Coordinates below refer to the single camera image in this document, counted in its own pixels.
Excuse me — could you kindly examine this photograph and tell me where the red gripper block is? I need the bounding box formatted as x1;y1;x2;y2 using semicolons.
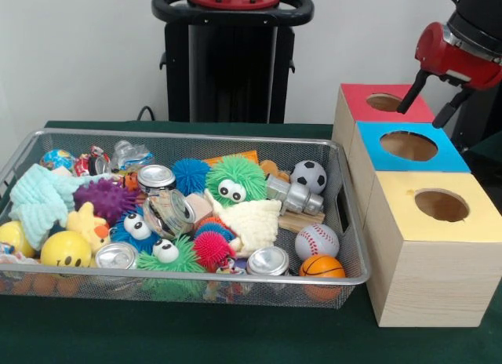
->
396;21;502;129

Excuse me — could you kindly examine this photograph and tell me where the silver plastic toy truck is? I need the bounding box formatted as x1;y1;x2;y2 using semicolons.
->
266;173;326;217

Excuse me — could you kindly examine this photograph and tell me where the wooden box with three holes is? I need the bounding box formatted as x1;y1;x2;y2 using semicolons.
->
331;82;502;328

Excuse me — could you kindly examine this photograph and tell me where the shallow metal mesh bin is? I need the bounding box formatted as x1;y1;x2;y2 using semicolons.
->
0;128;372;310

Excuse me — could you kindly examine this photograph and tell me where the dark green tablecloth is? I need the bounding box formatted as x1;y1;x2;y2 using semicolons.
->
464;130;502;177
0;120;502;364

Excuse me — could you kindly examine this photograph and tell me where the black and white soccer ball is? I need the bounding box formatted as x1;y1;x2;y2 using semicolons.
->
289;160;328;195

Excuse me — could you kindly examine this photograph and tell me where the white toy baseball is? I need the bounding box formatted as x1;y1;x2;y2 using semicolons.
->
294;223;340;261

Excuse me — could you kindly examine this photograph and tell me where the orange toy basketball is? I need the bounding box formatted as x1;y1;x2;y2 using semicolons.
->
299;254;346;278

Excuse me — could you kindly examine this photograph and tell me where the large green fuzzy eyed ball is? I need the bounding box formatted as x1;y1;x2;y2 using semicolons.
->
206;155;267;204

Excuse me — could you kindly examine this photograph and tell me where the small green fuzzy eyed ball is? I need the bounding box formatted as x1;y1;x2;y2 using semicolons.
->
136;235;207;274

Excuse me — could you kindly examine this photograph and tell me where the blue fuzzy eyed ball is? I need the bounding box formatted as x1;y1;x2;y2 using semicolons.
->
110;210;158;251

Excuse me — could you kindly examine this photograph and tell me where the purple spiky ball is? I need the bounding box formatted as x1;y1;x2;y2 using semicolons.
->
74;178;138;226

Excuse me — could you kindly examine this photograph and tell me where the yellow smiley ball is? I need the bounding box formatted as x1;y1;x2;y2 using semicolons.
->
40;230;93;268

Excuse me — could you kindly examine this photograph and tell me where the light blue cloth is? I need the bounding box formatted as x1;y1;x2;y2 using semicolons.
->
8;162;115;251

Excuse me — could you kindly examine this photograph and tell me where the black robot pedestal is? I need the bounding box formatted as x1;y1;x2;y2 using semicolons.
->
151;0;315;124

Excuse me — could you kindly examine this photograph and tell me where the black cable behind table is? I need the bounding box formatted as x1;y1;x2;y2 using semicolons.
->
136;104;158;122

